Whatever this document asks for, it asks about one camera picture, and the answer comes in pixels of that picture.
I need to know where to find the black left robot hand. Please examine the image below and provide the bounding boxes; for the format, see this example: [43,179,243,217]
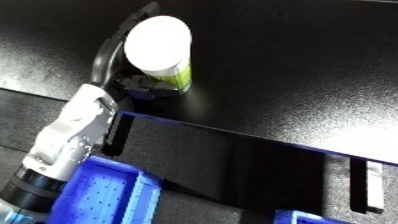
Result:
[88,1,184,101]

